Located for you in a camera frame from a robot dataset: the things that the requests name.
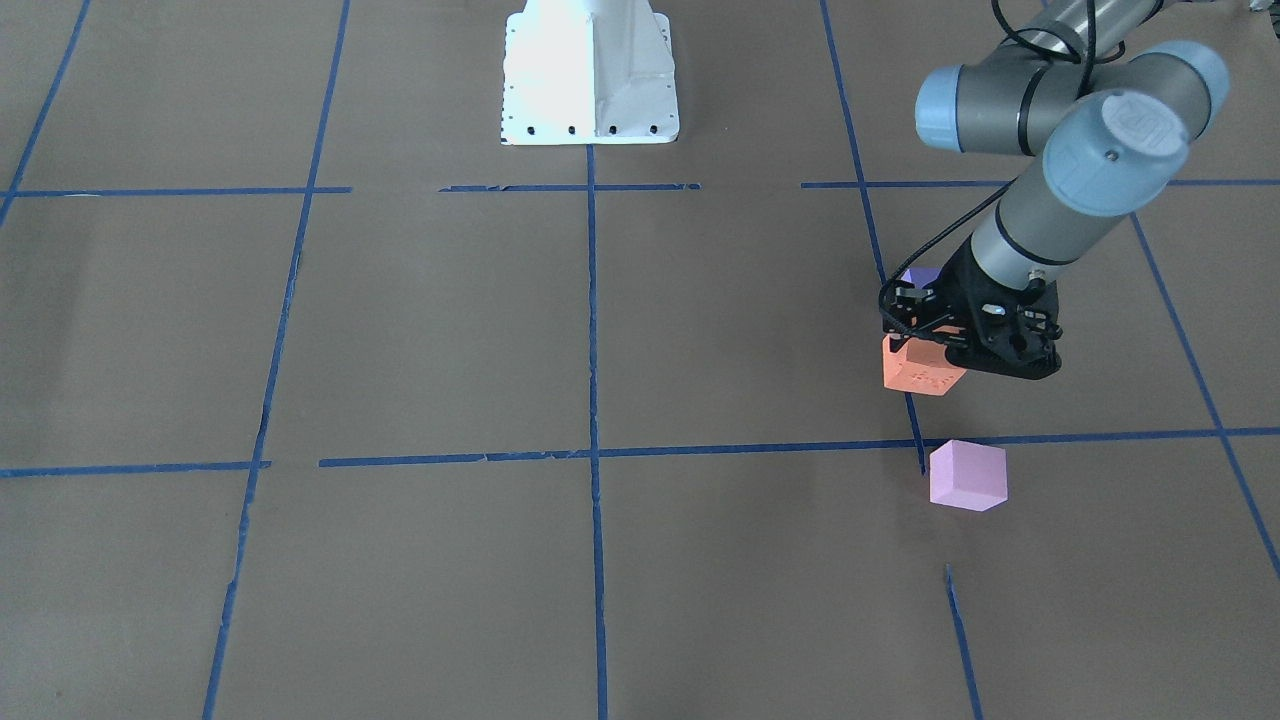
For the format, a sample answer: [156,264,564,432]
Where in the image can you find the orange foam cube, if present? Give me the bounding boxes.
[881,334,966,396]

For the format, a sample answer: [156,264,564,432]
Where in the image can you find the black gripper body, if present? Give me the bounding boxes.
[936,237,1062,380]

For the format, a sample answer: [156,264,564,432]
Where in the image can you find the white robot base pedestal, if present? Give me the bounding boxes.
[500,1,681,146]

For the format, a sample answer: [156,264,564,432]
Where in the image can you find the purple foam cube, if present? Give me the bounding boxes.
[900,266,941,288]

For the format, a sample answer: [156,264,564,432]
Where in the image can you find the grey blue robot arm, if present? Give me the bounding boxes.
[878,1,1231,380]

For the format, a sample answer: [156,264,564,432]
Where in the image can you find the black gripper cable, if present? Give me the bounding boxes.
[878,0,1132,331]

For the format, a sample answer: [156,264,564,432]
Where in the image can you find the blue tape grid lines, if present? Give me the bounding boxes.
[3,1,1277,719]

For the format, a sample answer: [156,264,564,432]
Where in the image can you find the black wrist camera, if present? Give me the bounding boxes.
[877,279,946,341]

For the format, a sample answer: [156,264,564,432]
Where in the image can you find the pink foam cube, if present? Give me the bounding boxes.
[928,439,1009,512]

